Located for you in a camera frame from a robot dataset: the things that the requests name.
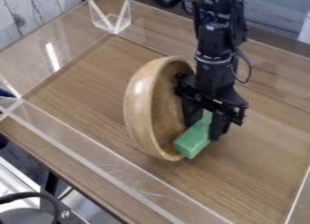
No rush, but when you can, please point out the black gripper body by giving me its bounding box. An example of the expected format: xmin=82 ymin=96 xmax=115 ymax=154
xmin=173 ymin=54 xmax=249 ymax=125

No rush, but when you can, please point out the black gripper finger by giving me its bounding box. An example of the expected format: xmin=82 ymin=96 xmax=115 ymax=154
xmin=181 ymin=99 xmax=203 ymax=128
xmin=209 ymin=111 xmax=231 ymax=141

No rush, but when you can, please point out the green rectangular block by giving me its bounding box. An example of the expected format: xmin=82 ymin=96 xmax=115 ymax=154
xmin=173 ymin=113 xmax=212 ymax=159

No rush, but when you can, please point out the brown wooden bowl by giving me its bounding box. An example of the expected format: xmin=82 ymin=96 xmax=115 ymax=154
xmin=123 ymin=55 xmax=195 ymax=161

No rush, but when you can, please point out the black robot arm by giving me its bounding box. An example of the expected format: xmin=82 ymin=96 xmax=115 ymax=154
xmin=173 ymin=0 xmax=248 ymax=141

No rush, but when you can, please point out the black metal table leg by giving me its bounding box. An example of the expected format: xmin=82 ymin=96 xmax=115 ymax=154
xmin=45 ymin=172 xmax=58 ymax=195

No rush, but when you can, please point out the blue object at left edge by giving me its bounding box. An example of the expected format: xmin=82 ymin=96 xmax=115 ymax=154
xmin=0 ymin=88 xmax=16 ymax=98

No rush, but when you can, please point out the black chair base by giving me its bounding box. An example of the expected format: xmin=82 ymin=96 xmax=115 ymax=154
xmin=0 ymin=192 xmax=89 ymax=224

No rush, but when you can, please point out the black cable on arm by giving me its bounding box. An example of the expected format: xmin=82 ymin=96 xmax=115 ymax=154
xmin=229 ymin=47 xmax=252 ymax=84

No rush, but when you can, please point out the clear acrylic tray wall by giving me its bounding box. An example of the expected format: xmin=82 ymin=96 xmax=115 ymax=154
xmin=0 ymin=0 xmax=310 ymax=224

